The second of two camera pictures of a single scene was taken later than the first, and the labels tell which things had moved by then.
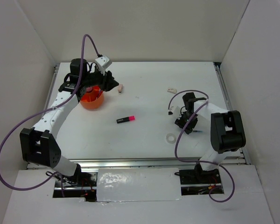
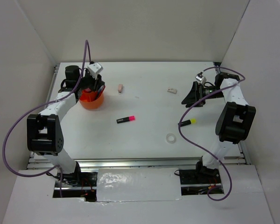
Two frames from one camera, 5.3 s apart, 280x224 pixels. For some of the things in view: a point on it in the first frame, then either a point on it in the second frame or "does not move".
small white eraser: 171,90 does not move
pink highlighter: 125,119 does not move
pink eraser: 120,88 does not move
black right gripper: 179,122 to 196,93
